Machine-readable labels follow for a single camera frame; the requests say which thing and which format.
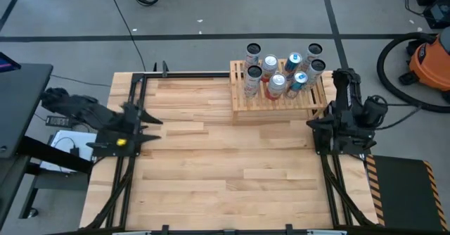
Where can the black power adapter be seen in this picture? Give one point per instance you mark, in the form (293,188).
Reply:
(58,121)

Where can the large black clamp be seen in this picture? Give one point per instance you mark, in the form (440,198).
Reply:
(289,228)
(164,228)

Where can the silver can black top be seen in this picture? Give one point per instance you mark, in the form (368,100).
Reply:
(254,82)

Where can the blue silver Red Bull can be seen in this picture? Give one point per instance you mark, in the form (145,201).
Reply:
(292,64)

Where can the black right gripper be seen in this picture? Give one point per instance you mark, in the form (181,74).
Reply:
(340,126)

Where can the orange shop vacuum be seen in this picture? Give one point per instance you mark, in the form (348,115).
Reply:
(381,69)
(427,62)

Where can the black equipment case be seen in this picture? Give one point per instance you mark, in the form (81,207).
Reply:
(434,3)

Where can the white floral can black top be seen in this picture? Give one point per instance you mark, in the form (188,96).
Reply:
(252,53)

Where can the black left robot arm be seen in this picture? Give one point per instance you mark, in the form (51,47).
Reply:
(81,108)

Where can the monitor screen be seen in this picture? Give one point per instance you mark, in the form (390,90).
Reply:
(7,62)

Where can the white Celsius can black top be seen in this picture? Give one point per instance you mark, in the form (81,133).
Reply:
(314,52)

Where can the small black clamp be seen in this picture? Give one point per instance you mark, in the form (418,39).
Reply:
(154,67)

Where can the white light bar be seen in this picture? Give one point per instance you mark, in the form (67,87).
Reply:
(327,232)
(131,232)

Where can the silver slim can blue tab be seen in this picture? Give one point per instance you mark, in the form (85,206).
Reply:
(297,83)

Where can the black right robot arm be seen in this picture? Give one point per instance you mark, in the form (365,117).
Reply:
(346,87)

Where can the black desk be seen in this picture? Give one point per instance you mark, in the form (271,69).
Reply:
(21,105)

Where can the wooden slatted shelf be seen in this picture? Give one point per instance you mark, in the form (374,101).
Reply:
(281,105)

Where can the red white Spindrift can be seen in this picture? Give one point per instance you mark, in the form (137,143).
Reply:
(276,85)
(269,68)

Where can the black hazard striped mat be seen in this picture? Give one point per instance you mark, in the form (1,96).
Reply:
(404,192)

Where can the white paper sheets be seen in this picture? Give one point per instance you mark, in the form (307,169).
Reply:
(67,147)

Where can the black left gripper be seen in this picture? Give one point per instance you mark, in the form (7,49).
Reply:
(130,122)

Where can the grey can black top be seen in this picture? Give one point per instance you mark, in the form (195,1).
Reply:
(315,74)

